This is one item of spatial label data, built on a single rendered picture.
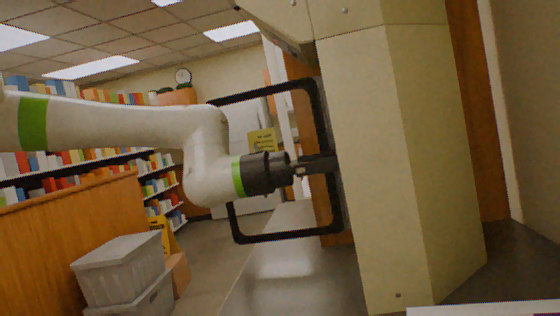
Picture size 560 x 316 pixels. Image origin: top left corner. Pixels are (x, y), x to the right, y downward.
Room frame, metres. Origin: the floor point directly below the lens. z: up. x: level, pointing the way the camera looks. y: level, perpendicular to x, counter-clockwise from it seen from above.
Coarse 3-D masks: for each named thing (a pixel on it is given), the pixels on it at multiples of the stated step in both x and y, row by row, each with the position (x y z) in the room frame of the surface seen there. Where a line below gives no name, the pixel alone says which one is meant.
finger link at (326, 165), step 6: (312, 162) 0.70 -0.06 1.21; (318, 162) 0.69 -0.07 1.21; (324, 162) 0.69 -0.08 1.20; (330, 162) 0.68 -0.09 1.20; (336, 162) 0.68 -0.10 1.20; (312, 168) 0.70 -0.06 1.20; (318, 168) 0.69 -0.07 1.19; (324, 168) 0.69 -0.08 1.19; (330, 168) 0.68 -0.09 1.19; (336, 168) 0.68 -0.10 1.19; (300, 174) 0.70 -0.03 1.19; (306, 174) 0.70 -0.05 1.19; (312, 174) 0.70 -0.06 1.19
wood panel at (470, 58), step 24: (456, 0) 0.92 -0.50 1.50; (456, 24) 0.92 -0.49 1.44; (480, 24) 0.91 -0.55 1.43; (456, 48) 0.92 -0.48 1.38; (480, 48) 0.91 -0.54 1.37; (288, 72) 0.98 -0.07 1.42; (312, 72) 0.97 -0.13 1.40; (480, 72) 0.91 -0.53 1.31; (480, 96) 0.91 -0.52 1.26; (480, 120) 0.91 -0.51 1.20; (480, 144) 0.92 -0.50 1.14; (480, 168) 0.92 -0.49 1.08; (480, 192) 0.92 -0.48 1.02; (504, 192) 0.91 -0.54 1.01; (480, 216) 0.92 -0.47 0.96; (504, 216) 0.91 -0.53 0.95; (336, 240) 0.98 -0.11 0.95
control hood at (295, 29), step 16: (240, 0) 0.62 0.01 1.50; (256, 0) 0.62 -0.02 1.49; (272, 0) 0.61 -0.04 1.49; (288, 0) 0.61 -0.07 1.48; (304, 0) 0.61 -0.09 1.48; (256, 16) 0.62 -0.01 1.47; (272, 16) 0.61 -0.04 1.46; (288, 16) 0.61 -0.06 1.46; (304, 16) 0.61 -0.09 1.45; (272, 32) 0.69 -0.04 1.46; (288, 32) 0.61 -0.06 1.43; (304, 32) 0.61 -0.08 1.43; (304, 48) 0.65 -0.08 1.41
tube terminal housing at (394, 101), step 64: (320, 0) 0.60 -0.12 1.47; (384, 0) 0.59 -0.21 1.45; (320, 64) 0.60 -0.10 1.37; (384, 64) 0.59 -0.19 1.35; (448, 64) 0.69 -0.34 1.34; (384, 128) 0.59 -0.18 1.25; (448, 128) 0.67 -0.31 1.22; (384, 192) 0.59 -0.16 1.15; (448, 192) 0.65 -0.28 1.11; (384, 256) 0.60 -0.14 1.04; (448, 256) 0.63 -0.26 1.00
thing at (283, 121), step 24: (288, 96) 0.93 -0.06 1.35; (240, 120) 0.97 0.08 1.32; (264, 120) 0.95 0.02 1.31; (288, 120) 0.94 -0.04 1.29; (312, 120) 0.92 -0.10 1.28; (240, 144) 0.97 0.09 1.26; (264, 144) 0.96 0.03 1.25; (288, 144) 0.94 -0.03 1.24; (312, 144) 0.92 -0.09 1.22; (288, 192) 0.95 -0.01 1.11; (312, 192) 0.93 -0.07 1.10; (240, 216) 0.98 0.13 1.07; (264, 216) 0.97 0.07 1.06; (288, 216) 0.95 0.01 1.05; (312, 216) 0.93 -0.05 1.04
